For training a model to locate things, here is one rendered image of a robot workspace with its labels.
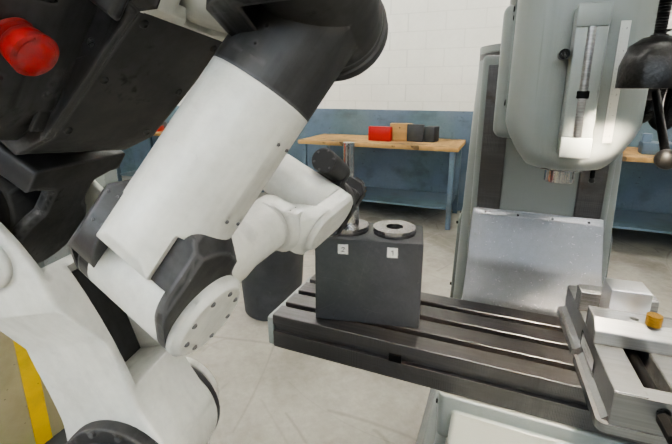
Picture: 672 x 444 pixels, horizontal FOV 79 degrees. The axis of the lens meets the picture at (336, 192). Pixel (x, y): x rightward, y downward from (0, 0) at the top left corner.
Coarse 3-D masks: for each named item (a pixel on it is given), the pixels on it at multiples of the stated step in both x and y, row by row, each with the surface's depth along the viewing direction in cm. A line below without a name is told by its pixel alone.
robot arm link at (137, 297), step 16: (256, 208) 47; (240, 224) 44; (256, 224) 45; (272, 224) 47; (240, 240) 42; (256, 240) 44; (272, 240) 46; (80, 256) 34; (112, 256) 33; (240, 256) 42; (256, 256) 44; (96, 272) 34; (112, 272) 33; (128, 272) 33; (240, 272) 42; (112, 288) 33; (128, 288) 32; (144, 288) 32; (160, 288) 32; (128, 304) 33; (144, 304) 32; (144, 320) 32
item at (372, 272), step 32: (384, 224) 87; (320, 256) 84; (352, 256) 83; (384, 256) 81; (416, 256) 80; (320, 288) 86; (352, 288) 84; (384, 288) 83; (416, 288) 82; (352, 320) 86; (384, 320) 85; (416, 320) 83
